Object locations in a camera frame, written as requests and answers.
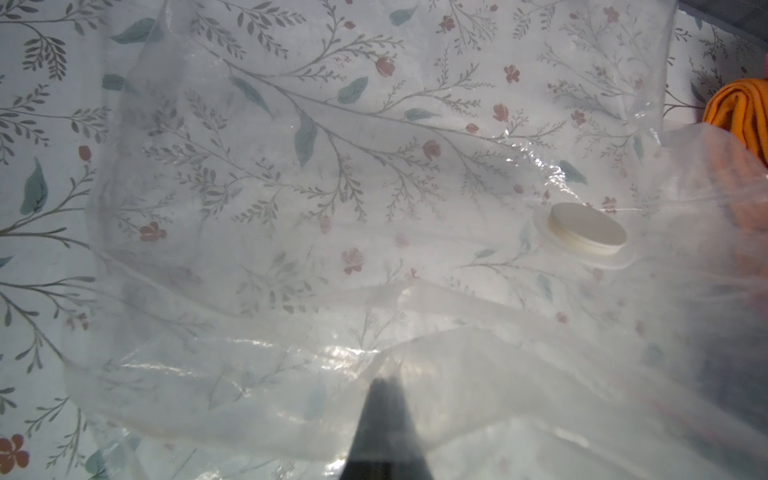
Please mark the clear plastic vacuum bag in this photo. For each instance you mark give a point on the clear plastic vacuum bag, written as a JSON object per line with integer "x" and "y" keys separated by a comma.
{"x": 360, "y": 240}

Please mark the orange trousers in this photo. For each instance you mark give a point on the orange trousers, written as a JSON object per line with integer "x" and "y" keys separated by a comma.
{"x": 740, "y": 108}

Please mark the white round bag valve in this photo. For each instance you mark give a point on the white round bag valve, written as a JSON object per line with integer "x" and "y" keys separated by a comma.
{"x": 585, "y": 235}

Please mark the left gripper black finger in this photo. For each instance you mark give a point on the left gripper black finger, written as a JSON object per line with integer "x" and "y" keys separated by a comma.
{"x": 386, "y": 445}

